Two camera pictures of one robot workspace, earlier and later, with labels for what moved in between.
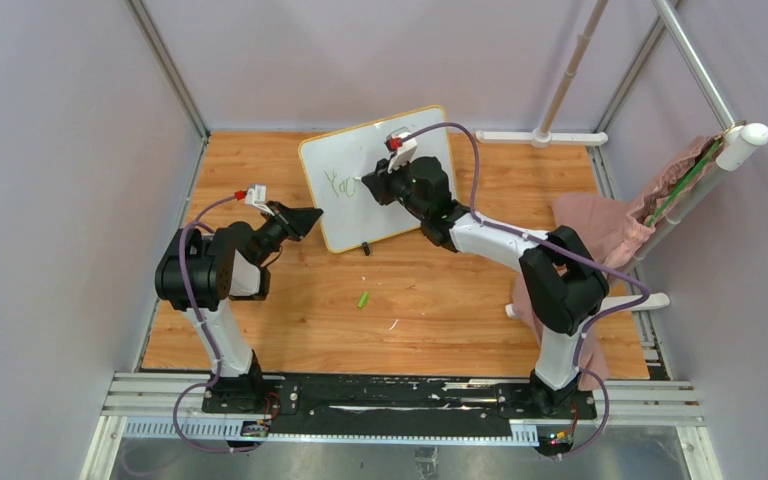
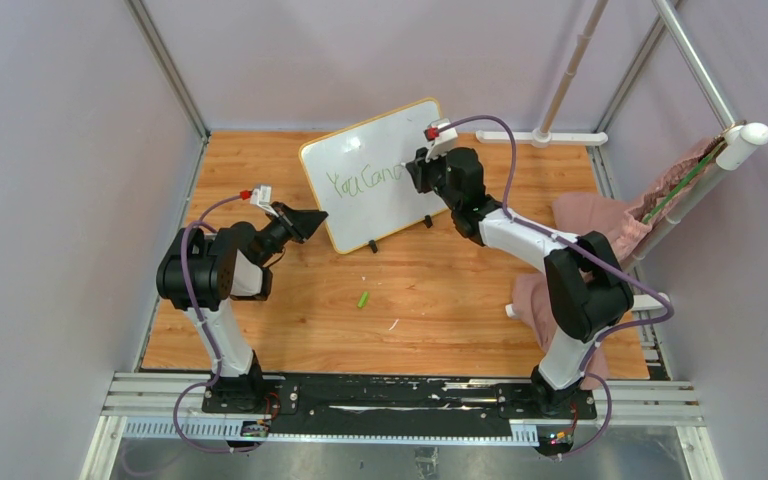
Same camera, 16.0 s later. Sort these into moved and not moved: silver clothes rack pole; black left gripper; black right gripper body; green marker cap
Moved: black right gripper body
Not moved: green marker cap; silver clothes rack pole; black left gripper
